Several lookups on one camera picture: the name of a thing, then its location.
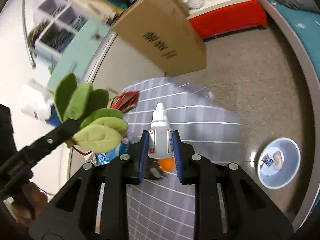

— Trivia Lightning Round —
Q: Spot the mint green cabinet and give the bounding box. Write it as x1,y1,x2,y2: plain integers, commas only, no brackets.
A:
47,16,112,93

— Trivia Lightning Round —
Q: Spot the teal bed mattress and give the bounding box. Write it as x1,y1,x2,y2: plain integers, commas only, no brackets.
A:
246,0,320,85

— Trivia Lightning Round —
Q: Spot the brown cardboard box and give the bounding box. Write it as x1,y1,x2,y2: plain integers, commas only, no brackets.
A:
112,0,207,77

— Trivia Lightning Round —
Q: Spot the blue snack packet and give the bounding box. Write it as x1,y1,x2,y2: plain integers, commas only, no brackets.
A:
95,135,131,166

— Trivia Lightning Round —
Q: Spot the grey checked cloth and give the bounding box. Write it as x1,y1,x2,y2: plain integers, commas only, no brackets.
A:
96,76,244,240

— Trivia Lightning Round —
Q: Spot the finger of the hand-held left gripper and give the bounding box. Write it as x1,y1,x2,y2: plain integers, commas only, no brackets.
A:
17,120,83,163

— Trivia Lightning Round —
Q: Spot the white round bin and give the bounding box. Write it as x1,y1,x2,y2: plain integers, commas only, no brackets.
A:
257,137,300,190

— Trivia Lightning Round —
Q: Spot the blue bag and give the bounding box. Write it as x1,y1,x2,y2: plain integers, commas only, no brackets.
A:
46,105,63,127

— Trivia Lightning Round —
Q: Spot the white dropper bottle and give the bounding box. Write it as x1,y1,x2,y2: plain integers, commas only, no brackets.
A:
148,102,174,159

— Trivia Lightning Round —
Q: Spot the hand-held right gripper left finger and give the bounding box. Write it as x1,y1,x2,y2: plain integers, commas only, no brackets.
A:
29,130,150,240

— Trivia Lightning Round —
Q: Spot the pale wrapper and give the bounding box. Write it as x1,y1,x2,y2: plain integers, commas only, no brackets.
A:
273,150,284,172

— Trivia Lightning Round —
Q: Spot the red stool with white top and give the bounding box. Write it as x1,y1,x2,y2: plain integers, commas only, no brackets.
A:
187,0,268,40

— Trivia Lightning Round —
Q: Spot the small printed packet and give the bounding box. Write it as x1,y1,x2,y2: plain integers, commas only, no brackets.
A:
261,152,274,168

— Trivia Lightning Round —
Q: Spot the white plastic bag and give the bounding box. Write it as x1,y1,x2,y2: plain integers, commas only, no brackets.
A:
20,80,54,120

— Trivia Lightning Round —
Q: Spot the grey metal rail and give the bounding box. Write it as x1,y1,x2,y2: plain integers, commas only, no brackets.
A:
22,0,37,68

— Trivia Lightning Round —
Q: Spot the person's left hand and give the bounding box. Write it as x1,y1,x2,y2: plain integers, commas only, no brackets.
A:
11,182,48,228

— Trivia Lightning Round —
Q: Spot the red and brown paper bag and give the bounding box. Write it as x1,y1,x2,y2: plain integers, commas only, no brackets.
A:
109,91,140,113

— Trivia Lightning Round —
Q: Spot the orange ball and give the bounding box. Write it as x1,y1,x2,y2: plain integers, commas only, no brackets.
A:
159,158,176,172

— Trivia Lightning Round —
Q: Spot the green felt leaf sprig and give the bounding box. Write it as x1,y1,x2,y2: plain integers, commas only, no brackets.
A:
54,73,129,155

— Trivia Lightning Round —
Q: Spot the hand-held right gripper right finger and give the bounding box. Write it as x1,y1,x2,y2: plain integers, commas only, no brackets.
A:
172,130,294,240

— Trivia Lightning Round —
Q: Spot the white shelf unit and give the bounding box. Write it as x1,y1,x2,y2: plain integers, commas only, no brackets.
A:
34,0,88,63

